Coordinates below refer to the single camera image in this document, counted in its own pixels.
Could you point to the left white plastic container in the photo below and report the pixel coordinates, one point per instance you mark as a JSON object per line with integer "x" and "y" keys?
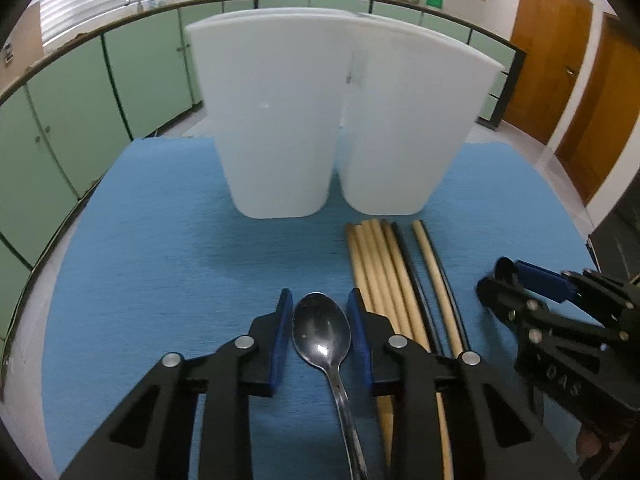
{"x": 273, "y": 83}

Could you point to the silver metal spoon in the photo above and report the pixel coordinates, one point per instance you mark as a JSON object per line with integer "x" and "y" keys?
{"x": 322, "y": 338}

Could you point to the red patterned bamboo chopstick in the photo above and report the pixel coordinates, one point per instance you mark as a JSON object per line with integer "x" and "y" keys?
{"x": 372, "y": 269}

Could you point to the black chopstick silver band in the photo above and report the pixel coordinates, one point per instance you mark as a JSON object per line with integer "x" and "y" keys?
{"x": 423, "y": 306}

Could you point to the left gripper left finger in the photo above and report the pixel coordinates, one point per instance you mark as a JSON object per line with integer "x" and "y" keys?
{"x": 149, "y": 433}

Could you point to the blue table cloth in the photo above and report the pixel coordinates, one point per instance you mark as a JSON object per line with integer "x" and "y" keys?
{"x": 162, "y": 262}

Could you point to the plain bamboo chopstick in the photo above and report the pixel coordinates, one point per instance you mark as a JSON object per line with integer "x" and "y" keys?
{"x": 385, "y": 405}

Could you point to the green kitchen base cabinets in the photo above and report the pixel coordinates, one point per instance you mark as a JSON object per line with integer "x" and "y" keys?
{"x": 71, "y": 114}

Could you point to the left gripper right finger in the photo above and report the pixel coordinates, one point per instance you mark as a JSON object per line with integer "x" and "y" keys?
{"x": 492, "y": 433}

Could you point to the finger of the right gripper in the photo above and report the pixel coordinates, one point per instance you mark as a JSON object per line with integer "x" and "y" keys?
{"x": 590, "y": 291}
{"x": 505, "y": 299}

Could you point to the right white plastic container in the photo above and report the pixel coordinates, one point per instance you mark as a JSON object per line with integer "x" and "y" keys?
{"x": 412, "y": 98}

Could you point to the white plastic container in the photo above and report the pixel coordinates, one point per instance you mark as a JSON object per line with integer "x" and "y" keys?
{"x": 412, "y": 98}
{"x": 273, "y": 83}

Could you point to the wooden door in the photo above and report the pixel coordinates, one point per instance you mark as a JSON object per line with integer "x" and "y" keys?
{"x": 607, "y": 113}
{"x": 554, "y": 35}

